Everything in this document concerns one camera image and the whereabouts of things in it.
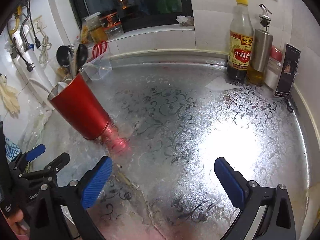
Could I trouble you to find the cream rubber glove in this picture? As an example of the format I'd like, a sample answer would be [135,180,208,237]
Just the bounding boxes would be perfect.
[0,74,20,115]

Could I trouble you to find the black plastic ladle spoon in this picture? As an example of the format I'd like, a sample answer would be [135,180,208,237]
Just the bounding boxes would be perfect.
[76,44,88,74]

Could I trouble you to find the black power plug cable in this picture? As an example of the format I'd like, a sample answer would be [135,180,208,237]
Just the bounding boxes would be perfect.
[12,2,42,73]

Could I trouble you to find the person left hand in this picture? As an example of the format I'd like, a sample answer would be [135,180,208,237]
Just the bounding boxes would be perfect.
[2,209,29,240]

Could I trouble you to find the vinegar bottle yellow cap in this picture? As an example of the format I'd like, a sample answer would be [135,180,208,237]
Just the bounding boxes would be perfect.
[227,0,254,81]

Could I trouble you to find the red metal utensil cup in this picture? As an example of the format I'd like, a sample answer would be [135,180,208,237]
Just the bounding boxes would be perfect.
[48,74,110,140]

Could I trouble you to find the stainless steel oil dispenser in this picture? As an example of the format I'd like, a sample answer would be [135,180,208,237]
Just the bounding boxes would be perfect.
[247,4,273,86]

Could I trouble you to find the blue floral cloth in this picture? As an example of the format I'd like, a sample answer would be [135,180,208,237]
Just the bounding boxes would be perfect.
[5,137,21,163]

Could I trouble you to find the red lid seasoning container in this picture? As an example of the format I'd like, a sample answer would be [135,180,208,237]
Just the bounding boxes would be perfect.
[264,45,283,90]

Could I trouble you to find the dark purple box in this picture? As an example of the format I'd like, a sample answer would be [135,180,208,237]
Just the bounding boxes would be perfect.
[273,43,301,99]

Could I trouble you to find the clear jar yellow contents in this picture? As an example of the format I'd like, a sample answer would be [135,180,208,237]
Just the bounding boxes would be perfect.
[85,12,107,43]

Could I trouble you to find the dark kitchen window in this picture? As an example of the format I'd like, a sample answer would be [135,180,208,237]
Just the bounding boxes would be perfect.
[69,0,193,32]

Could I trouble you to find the red handled scissors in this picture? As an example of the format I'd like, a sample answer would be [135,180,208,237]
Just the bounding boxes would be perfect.
[92,41,107,59]

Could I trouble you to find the clear plastic organizer tray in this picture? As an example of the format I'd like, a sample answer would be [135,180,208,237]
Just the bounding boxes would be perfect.
[83,53,112,81]

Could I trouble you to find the black lid spice jar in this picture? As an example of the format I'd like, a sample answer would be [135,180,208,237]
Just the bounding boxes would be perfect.
[99,9,124,40]

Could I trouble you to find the white ceramic soup spoon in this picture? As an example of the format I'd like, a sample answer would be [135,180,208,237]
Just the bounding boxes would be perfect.
[52,82,68,96]

